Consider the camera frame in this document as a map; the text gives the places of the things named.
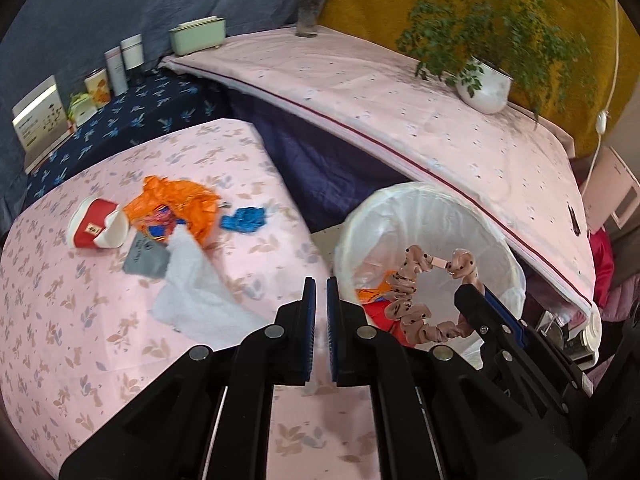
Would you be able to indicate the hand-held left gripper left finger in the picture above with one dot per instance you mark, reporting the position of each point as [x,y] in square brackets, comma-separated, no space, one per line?
[310,320]

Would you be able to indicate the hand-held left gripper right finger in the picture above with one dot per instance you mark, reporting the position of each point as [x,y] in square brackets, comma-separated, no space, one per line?
[332,320]

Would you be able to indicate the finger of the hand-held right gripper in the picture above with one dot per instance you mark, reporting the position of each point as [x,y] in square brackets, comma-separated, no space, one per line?
[470,305]
[507,322]

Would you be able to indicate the small orange wrapper piece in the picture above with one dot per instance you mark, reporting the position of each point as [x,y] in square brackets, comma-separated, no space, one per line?
[372,294]

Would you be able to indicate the red paper envelope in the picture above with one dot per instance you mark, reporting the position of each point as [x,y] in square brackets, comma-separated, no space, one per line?
[382,317]

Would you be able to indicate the pink dotted scrunchie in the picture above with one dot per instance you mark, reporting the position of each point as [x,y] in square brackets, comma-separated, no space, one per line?
[407,305]

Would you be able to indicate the white lined trash bin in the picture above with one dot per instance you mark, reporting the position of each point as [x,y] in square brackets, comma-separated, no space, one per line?
[440,220]

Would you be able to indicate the white round container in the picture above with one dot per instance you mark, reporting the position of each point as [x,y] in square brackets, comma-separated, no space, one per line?
[594,330]

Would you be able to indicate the red garment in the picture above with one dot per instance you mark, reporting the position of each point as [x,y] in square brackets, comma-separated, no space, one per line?
[600,260]

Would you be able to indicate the white crumpled tissue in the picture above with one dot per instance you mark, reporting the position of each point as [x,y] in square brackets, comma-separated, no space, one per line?
[200,295]

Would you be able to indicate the blue crumpled wrapper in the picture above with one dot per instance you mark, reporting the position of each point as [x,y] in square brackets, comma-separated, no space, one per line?
[242,220]

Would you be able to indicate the plain navy cloth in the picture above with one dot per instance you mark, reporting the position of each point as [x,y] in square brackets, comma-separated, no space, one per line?
[320,170]

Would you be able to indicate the pale pink box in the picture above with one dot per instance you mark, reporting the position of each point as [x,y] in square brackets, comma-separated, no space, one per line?
[605,185]

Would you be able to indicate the orange plastic bag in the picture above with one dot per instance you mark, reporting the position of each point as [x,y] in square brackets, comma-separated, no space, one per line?
[185,200]

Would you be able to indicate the grey flat packet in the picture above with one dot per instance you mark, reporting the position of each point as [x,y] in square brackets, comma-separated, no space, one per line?
[145,257]

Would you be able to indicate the green plant in white pot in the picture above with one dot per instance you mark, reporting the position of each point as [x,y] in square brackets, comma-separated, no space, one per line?
[485,90]

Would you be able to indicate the red paper cup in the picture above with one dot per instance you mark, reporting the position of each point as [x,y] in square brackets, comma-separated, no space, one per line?
[95,225]

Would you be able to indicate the pink leaf-print tablecloth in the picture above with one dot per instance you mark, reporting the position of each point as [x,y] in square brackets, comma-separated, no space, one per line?
[75,310]

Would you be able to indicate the pink dotted shelf cloth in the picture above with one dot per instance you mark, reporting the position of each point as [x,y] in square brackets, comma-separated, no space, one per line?
[375,85]

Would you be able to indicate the dark blue floral cloth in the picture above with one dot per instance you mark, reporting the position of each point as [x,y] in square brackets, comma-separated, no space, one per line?
[150,105]

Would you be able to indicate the pale green tissue box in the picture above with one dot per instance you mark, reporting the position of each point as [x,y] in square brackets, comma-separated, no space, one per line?
[197,37]

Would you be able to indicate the light green packet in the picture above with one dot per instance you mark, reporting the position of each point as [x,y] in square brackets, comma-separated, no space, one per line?
[82,110]

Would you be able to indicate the yellow printed tin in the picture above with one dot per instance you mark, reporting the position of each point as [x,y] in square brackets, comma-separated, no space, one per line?
[97,87]

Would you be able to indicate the slim white canister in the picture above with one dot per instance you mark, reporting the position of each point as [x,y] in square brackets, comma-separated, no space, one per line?
[115,72]

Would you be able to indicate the yellow backdrop cloth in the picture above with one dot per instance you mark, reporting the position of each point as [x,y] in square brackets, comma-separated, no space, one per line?
[350,5]

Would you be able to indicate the wide white canister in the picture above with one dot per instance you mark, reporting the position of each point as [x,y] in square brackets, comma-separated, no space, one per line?
[132,52]

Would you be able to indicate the white display box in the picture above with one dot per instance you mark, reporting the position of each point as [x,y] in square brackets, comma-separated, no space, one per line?
[40,120]

